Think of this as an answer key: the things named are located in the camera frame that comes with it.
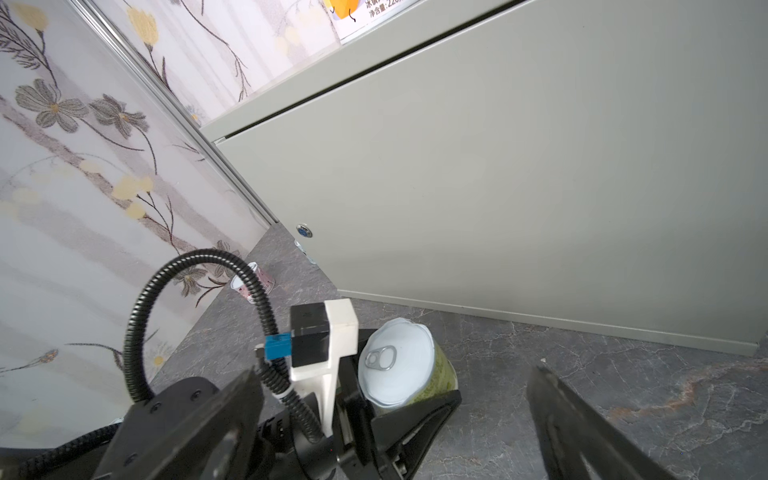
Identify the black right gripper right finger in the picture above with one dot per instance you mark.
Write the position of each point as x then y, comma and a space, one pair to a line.
575, 441

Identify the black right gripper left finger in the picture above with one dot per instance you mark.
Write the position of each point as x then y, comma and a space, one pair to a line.
190, 430

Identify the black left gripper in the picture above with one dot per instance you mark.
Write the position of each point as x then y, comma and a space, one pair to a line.
392, 445

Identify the green small can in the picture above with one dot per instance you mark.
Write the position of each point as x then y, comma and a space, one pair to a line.
402, 364

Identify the yellow small can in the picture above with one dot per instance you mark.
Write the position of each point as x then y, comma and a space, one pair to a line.
352, 18

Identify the grey metal cabinet box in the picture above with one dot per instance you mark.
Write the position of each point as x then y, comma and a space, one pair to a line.
598, 166

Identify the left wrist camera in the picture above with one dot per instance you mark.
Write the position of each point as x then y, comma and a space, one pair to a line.
321, 335

